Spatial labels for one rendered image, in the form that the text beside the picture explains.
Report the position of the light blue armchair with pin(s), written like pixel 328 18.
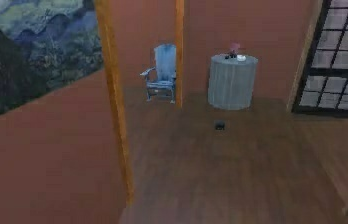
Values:
pixel 164 68

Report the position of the small dark floor box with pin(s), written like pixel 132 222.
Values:
pixel 219 125

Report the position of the grey round side table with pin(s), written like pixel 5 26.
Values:
pixel 232 83

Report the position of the small black object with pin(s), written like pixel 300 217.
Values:
pixel 230 55

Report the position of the white small dish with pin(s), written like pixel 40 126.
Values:
pixel 241 58

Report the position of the black framed grid window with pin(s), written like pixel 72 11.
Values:
pixel 338 56

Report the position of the blue landscape wall painting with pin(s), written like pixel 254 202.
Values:
pixel 32 43

